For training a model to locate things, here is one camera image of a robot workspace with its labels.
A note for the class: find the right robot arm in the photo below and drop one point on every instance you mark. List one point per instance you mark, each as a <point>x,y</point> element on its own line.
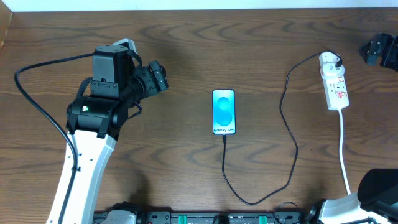
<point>375,201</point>

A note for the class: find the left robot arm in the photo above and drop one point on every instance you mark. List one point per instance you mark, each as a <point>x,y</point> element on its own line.
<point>94,121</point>

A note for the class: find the cardboard panel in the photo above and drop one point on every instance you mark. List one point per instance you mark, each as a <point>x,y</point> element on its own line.
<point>5,20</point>

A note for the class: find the white USB charger plug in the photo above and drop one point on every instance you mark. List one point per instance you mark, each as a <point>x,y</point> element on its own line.
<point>331,71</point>

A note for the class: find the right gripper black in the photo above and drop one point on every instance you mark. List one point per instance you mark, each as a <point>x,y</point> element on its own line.
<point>382,50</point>

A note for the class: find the white power strip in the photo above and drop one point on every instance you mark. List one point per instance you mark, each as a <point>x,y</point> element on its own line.
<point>335,89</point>

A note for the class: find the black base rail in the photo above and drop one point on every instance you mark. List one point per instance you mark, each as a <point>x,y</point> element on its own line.
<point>126,212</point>

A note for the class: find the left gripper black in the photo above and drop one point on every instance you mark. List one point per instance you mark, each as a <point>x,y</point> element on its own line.
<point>158,75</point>

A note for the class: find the blue Samsung Galaxy smartphone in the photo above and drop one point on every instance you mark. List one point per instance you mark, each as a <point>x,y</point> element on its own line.
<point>224,113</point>

